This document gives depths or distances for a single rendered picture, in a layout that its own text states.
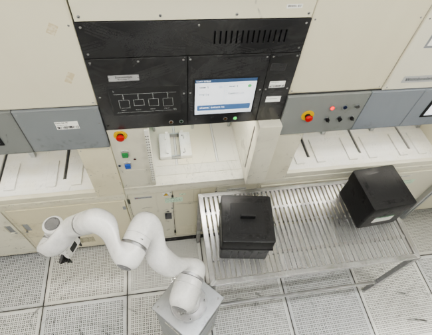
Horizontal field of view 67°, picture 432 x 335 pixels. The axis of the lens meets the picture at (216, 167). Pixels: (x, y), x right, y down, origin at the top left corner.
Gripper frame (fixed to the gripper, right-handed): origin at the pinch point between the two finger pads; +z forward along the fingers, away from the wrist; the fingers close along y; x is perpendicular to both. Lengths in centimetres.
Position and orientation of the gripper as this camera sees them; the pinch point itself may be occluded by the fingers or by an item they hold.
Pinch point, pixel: (74, 252)
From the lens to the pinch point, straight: 181.1
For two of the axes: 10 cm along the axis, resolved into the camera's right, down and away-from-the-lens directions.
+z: -0.6, 5.9, 8.1
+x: -9.6, -2.6, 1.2
